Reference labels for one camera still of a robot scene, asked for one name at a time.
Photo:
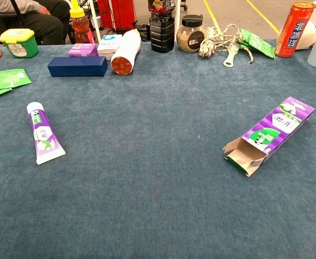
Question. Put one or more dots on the white bottle brown base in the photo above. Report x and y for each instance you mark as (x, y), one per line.
(127, 51)

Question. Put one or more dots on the orange drink can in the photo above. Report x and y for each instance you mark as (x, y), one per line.
(290, 32)

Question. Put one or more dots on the green tea sachet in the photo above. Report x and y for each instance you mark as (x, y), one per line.
(9, 78)
(1, 92)

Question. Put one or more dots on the purple toothpaste carton box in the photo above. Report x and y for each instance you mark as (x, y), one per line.
(276, 126)

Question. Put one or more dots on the white upright pole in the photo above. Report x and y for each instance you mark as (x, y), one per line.
(177, 21)

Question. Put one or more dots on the honey bottle yellow cap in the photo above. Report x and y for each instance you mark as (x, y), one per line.
(79, 27)

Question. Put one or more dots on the green container yellow lid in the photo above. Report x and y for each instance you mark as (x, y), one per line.
(23, 46)

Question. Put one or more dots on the white packet with blue print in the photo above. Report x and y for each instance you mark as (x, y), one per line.
(108, 44)

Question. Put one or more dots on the light green bottle opener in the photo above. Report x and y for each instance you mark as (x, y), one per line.
(231, 55)

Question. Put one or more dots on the black tripod leg stand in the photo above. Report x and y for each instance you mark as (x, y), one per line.
(17, 13)

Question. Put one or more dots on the beige round bowl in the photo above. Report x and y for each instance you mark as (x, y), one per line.
(309, 35)

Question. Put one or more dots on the navy blue long box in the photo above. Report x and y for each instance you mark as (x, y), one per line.
(77, 67)

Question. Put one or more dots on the blue table cloth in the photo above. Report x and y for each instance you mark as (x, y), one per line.
(147, 162)

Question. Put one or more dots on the purple white toothpaste tube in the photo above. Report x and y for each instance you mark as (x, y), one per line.
(43, 135)

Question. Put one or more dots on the dark drink bottle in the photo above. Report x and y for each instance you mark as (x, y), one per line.
(162, 32)

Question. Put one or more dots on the grain jar black lid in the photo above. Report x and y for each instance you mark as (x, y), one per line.
(190, 35)

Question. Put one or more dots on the red cabinet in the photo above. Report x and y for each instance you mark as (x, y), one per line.
(120, 13)

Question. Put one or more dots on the small purple box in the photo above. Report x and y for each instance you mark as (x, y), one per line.
(82, 50)

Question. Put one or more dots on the white metal stand leg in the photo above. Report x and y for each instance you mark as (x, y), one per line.
(94, 21)

